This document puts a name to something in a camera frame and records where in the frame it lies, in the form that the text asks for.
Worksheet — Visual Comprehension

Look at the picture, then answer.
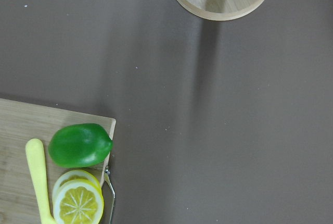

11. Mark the yellow plastic spoon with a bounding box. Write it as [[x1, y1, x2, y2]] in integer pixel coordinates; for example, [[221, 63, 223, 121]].
[[25, 139, 56, 223]]

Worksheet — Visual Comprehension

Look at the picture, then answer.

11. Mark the green toy pepper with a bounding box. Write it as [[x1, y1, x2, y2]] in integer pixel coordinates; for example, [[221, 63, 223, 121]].
[[48, 123, 113, 168]]

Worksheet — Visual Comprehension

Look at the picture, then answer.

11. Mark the yellow lemon slice toy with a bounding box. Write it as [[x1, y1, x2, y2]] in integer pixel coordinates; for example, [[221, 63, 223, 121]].
[[53, 179, 104, 223]]

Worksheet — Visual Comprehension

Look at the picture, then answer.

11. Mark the bamboo cutting board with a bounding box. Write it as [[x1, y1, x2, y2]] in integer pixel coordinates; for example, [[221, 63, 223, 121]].
[[1, 99, 116, 223]]

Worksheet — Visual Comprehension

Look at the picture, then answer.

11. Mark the metal wire hanger loop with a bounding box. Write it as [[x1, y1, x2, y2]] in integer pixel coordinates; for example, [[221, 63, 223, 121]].
[[104, 166, 116, 223]]

